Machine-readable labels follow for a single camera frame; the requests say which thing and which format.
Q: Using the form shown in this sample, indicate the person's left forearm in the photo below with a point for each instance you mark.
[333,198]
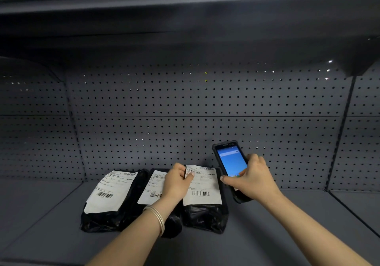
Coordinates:
[133,239]

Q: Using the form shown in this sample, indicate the person's left thumb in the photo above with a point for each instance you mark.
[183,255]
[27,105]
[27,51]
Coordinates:
[189,177]

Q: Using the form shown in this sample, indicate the person's right thumb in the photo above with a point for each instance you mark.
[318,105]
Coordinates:
[229,180]

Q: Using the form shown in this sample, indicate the person's right hand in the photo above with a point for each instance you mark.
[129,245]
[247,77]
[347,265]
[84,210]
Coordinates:
[255,182]

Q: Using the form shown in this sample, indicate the person's right forearm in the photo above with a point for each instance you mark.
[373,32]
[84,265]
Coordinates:
[311,233]

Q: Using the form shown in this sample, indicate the dark grey metal shelf board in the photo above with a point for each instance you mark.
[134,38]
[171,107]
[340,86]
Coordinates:
[267,239]

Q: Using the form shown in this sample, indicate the black parcel with white label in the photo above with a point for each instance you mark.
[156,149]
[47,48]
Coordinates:
[115,212]
[202,213]
[153,186]

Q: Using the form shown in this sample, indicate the person's left hand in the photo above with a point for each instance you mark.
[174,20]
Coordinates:
[173,185]

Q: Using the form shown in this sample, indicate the black handheld scanner phone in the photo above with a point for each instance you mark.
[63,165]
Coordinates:
[230,161]

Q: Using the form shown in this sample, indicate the dark grey overhead shelf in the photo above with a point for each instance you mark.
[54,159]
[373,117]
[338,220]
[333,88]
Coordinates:
[190,19]

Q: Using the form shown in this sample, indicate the dark grey pegboard back panel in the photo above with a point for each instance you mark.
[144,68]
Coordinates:
[207,111]

